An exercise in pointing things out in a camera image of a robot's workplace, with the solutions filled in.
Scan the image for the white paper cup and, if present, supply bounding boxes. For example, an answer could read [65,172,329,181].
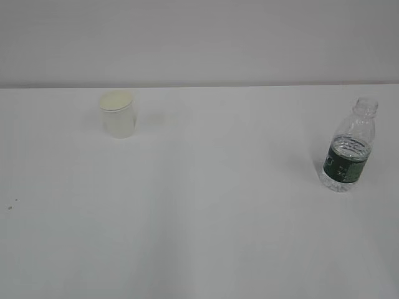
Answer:
[99,90,137,139]

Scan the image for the clear water bottle green label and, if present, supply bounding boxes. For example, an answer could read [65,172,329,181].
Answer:
[319,97,378,192]

